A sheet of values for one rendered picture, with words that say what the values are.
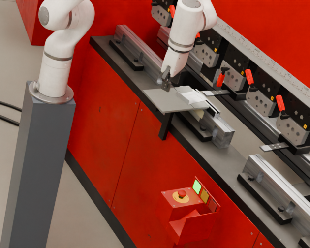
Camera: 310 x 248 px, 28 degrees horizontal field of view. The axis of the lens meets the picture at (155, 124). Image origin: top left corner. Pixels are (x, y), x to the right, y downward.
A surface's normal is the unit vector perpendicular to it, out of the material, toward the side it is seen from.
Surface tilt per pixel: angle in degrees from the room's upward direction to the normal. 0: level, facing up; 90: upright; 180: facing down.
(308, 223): 90
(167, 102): 0
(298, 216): 90
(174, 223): 0
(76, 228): 0
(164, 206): 90
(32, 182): 90
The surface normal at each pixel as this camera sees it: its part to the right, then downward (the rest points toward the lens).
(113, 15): 0.51, 0.56
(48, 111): 0.32, 0.57
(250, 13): -0.83, 0.10
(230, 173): 0.25, -0.82
